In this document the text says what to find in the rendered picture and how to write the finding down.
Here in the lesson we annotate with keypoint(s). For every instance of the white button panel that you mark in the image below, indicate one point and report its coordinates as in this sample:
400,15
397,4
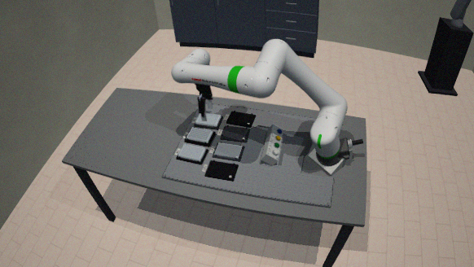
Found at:
273,146

